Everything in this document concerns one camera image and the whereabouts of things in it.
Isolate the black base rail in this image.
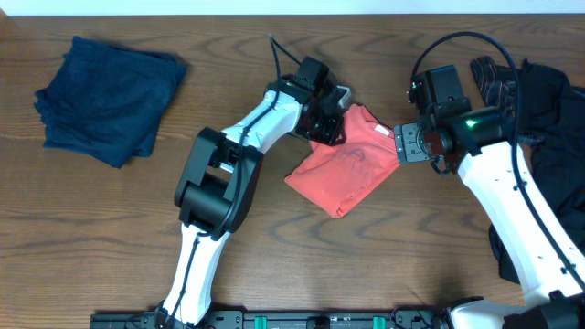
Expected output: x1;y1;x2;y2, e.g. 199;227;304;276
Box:
90;308;451;329

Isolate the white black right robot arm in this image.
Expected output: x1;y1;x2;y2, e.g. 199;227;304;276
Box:
394;107;584;328

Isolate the orange printed t-shirt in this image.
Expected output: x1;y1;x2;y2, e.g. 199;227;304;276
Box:
285;104;399;218

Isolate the black clothes pile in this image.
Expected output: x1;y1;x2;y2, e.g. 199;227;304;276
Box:
469;55;585;285

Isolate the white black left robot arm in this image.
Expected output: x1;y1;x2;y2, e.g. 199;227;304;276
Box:
154;75;352;328

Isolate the folded navy blue garment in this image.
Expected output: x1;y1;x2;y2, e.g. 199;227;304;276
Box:
35;37;187;168

